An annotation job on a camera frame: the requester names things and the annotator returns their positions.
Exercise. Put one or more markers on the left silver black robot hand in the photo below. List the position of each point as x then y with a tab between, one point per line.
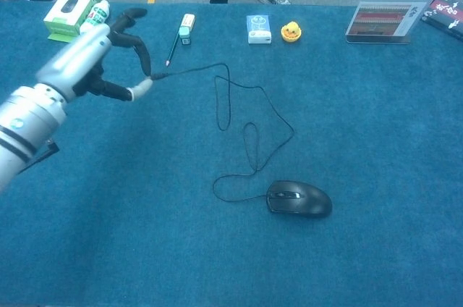
81	59

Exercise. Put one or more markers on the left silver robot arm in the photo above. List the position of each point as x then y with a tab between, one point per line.
27	122

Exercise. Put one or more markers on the green and white box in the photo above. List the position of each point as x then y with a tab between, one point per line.
70	10

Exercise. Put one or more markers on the white green plastic bottle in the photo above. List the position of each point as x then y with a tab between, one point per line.
97	15

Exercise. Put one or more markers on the black pencil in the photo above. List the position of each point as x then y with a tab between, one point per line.
173	48

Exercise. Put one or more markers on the white eraser in sleeve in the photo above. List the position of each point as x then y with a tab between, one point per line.
188	20

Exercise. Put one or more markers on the blue white tissue pack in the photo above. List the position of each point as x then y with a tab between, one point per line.
259	28

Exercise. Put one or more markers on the blue felt table mat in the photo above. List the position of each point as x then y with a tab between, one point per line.
231	176

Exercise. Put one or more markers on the yellow duck toy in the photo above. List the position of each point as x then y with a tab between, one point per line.
291	30

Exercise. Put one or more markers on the black book with red print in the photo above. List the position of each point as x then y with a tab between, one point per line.
445	15

